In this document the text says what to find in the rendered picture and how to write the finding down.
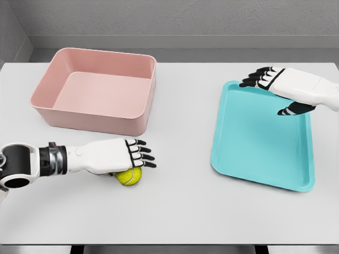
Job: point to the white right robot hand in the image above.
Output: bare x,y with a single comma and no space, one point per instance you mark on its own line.
288,84

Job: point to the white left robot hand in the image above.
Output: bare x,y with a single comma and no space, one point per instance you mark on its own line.
111,156

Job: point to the yellow-green tennis ball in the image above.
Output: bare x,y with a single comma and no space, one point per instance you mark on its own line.
129,176

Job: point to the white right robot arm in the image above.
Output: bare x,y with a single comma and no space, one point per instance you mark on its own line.
334,96

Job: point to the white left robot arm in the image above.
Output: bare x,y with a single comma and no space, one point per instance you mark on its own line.
53,160

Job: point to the blue plastic tray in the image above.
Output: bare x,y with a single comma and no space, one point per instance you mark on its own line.
262,137

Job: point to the pink plastic basket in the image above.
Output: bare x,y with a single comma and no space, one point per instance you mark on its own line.
100,87

